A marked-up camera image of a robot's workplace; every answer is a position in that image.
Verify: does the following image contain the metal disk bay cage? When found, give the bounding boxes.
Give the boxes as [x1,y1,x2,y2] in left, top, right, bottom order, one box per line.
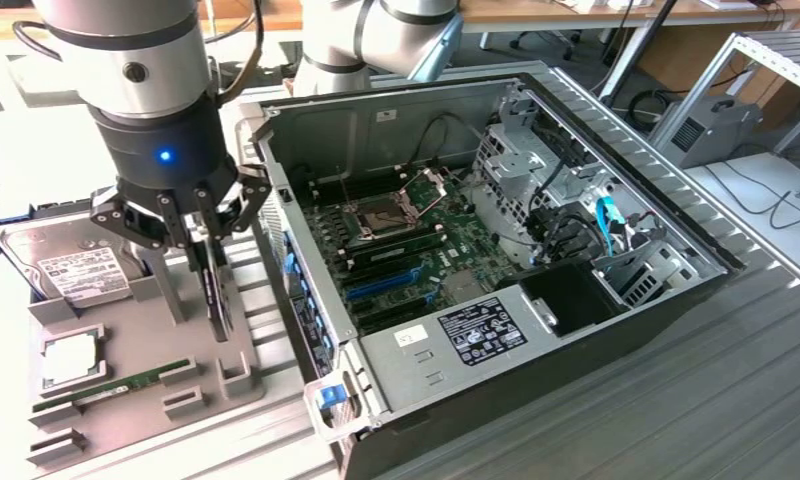
[469,89,625,251]

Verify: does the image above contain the grey controller box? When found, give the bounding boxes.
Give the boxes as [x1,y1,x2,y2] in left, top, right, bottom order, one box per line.
[665,94,765,169]

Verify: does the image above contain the square chipset heatsink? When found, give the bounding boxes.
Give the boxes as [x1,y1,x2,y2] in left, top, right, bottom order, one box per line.
[442,273,485,304]

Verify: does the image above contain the installed RAM stick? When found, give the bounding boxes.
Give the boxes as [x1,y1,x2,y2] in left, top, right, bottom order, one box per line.
[345,230,445,264]

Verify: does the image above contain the silver CPU chip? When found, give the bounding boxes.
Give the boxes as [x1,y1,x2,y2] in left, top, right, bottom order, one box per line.
[42,334,104,386]

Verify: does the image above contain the grey power supply unit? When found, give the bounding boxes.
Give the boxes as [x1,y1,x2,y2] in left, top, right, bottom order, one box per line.
[345,287,561,419]

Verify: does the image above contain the grey parts rack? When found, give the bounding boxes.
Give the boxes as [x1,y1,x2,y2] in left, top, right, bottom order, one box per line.
[16,224,266,479]

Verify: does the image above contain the aluminium profile frame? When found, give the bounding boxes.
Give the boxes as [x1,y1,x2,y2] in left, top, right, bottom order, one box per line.
[645,27,800,161]

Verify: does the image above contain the black wire bundle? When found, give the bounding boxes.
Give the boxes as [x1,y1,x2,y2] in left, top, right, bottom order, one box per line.
[523,207,605,266]

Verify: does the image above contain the graphics card with metal bracket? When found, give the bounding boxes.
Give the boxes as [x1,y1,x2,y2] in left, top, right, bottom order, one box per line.
[185,219,235,345]

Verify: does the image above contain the blue case latch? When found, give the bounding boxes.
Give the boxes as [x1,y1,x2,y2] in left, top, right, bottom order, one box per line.
[311,382,346,407]

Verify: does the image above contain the looped dark wire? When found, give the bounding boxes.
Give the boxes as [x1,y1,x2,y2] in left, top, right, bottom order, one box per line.
[413,113,489,161]

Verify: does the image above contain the blue expansion slot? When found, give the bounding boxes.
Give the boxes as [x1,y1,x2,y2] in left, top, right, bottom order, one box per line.
[343,267,422,300]

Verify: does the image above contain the long black expansion slot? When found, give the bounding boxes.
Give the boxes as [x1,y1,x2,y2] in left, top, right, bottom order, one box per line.
[353,292,438,324]

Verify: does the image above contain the blue SATA wire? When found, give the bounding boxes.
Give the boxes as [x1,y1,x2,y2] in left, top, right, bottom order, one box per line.
[593,197,632,257]

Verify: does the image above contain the small perforated disk bay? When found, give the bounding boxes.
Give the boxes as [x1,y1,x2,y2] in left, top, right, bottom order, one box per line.
[589,239,692,307]

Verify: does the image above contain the green RAM stick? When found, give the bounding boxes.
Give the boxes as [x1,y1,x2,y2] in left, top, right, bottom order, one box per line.
[31,360,191,410]

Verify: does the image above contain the silver hard disk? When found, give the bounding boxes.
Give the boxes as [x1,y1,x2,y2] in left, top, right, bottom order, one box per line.
[0,212,151,309]

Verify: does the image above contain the green motherboard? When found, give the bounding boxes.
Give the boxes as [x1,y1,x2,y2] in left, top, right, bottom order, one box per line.
[302,164,527,336]

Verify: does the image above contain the metal socket cover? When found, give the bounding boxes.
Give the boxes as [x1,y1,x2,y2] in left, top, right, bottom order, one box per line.
[398,167,450,216]

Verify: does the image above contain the open black PC case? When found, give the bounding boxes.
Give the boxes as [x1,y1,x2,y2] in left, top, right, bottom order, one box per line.
[229,59,748,480]

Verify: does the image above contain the black wheeled chair base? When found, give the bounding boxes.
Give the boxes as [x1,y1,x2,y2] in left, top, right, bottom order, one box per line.
[478,28,582,62]

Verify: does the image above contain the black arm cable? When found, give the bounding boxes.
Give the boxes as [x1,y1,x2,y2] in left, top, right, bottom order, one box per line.
[10,0,266,106]

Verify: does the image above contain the wooden desk white legs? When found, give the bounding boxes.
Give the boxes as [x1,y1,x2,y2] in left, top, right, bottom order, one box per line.
[462,0,800,36]

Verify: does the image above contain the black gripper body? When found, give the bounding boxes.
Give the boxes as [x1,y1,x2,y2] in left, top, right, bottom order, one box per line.
[91,94,242,195]

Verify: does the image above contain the thin locking lever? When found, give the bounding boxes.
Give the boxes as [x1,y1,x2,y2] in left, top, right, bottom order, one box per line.
[335,164,359,211]

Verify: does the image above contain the CPU socket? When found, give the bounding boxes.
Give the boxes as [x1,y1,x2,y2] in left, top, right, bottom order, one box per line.
[349,197,418,236]

